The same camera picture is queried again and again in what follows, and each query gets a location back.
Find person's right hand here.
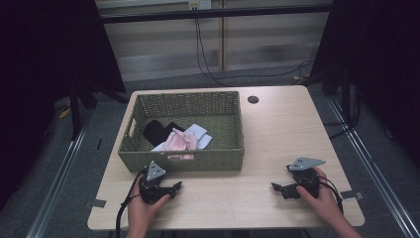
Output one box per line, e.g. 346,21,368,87
295,166,345,226

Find black curtain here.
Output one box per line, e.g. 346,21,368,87
0,0,127,211
308,0,420,169

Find person's left hand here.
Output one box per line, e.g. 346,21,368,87
126,174,171,232

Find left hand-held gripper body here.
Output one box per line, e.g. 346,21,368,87
138,160,173,205

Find white sock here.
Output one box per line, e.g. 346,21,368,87
151,123,214,153

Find black wall cable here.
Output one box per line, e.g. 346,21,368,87
193,17,315,88

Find right hand-held gripper cable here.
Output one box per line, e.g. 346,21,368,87
317,176,345,214

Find black metal stand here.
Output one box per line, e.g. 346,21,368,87
322,67,363,139
68,86,99,141

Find green woven basket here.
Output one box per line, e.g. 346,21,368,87
117,90,246,174

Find wall power outlet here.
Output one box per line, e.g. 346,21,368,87
187,0,213,11

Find black sock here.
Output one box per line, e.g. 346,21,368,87
142,119,186,148

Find hand-held gripper cable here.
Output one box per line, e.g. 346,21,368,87
114,169,149,238
317,176,345,214

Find left hand-held gripper cable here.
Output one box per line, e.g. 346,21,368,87
114,169,149,238

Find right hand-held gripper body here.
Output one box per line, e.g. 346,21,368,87
285,156,327,200

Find pink sock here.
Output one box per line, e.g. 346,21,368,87
160,127,199,161

